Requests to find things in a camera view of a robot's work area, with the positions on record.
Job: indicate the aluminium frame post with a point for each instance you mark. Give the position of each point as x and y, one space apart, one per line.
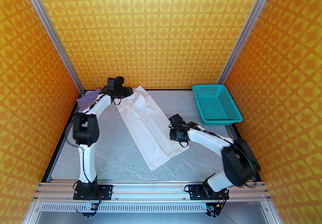
249 24
50 26

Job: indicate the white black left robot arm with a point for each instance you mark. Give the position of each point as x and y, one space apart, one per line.
85 129

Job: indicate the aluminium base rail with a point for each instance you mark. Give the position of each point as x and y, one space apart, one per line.
151 187

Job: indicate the teal plastic mesh basket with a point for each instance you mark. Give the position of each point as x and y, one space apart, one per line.
216 107

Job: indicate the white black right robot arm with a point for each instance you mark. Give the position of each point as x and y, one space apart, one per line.
239 162

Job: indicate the blue white striped shirt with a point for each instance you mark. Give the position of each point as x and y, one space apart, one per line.
86 99

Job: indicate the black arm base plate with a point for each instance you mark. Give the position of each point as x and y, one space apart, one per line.
107 190
192 190

